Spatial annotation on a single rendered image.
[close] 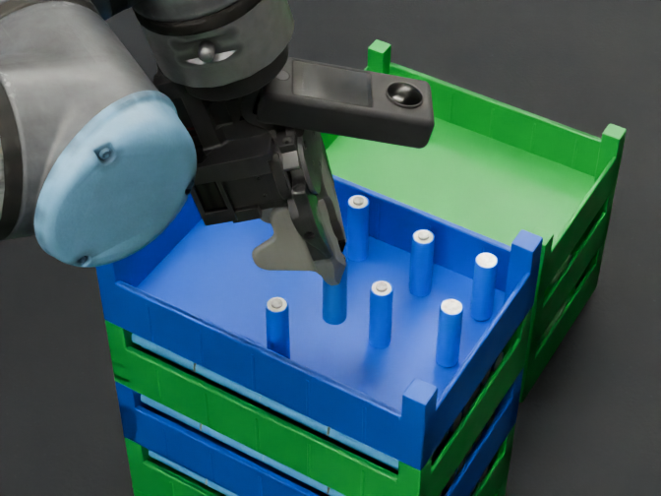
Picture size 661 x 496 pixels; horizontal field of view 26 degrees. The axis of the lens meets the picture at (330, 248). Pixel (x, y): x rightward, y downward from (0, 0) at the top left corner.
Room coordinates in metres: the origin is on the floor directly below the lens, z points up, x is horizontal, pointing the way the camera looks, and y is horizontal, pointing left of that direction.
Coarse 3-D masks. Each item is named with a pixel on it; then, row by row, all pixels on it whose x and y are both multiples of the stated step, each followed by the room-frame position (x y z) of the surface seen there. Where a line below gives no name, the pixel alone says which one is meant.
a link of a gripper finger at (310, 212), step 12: (300, 168) 0.70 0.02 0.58; (300, 180) 0.69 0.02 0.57; (300, 192) 0.68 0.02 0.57; (288, 204) 0.69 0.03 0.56; (300, 204) 0.68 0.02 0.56; (312, 204) 0.69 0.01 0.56; (300, 216) 0.68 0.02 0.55; (312, 216) 0.68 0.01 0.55; (300, 228) 0.68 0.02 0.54; (312, 228) 0.68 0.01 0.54; (312, 240) 0.68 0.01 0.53; (324, 240) 0.68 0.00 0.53; (312, 252) 0.69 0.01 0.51; (324, 252) 0.69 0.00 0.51
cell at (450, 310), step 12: (444, 300) 0.75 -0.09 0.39; (456, 300) 0.75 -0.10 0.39; (444, 312) 0.74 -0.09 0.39; (456, 312) 0.74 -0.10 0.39; (444, 324) 0.74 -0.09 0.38; (456, 324) 0.74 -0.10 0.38; (444, 336) 0.74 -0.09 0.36; (456, 336) 0.74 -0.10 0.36; (444, 348) 0.74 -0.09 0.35; (456, 348) 0.74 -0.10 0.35; (444, 360) 0.74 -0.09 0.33; (456, 360) 0.74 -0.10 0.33
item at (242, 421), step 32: (128, 352) 0.78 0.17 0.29; (512, 352) 0.78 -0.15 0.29; (128, 384) 0.79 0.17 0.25; (160, 384) 0.77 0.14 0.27; (192, 384) 0.75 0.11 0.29; (192, 416) 0.75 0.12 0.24; (224, 416) 0.74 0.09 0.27; (256, 416) 0.72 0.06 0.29; (480, 416) 0.74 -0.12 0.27; (256, 448) 0.72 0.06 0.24; (288, 448) 0.70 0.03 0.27; (320, 448) 0.69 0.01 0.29; (448, 448) 0.68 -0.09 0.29; (320, 480) 0.69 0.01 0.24; (352, 480) 0.67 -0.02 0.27; (384, 480) 0.66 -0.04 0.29; (416, 480) 0.64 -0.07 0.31; (448, 480) 0.69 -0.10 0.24
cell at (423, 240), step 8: (416, 232) 0.83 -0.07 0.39; (424, 232) 0.83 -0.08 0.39; (432, 232) 0.83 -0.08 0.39; (416, 240) 0.82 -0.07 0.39; (424, 240) 0.82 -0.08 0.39; (432, 240) 0.82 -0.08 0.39; (416, 248) 0.82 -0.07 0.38; (424, 248) 0.82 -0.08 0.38; (432, 248) 0.82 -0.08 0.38; (416, 256) 0.82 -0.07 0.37; (424, 256) 0.82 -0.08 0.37; (432, 256) 0.82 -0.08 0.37; (416, 264) 0.82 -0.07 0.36; (424, 264) 0.82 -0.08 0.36; (432, 264) 0.82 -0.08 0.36; (416, 272) 0.82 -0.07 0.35; (424, 272) 0.82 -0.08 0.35; (416, 280) 0.82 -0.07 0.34; (424, 280) 0.82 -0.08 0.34; (416, 288) 0.82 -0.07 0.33; (424, 288) 0.82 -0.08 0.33
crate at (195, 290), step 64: (192, 256) 0.87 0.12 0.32; (384, 256) 0.87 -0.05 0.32; (448, 256) 0.85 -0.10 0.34; (512, 256) 0.81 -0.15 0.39; (128, 320) 0.78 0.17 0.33; (192, 320) 0.75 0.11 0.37; (256, 320) 0.79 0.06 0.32; (320, 320) 0.79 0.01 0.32; (512, 320) 0.78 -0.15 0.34; (256, 384) 0.72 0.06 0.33; (320, 384) 0.69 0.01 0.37; (384, 384) 0.72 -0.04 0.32; (448, 384) 0.72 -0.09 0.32; (384, 448) 0.66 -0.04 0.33
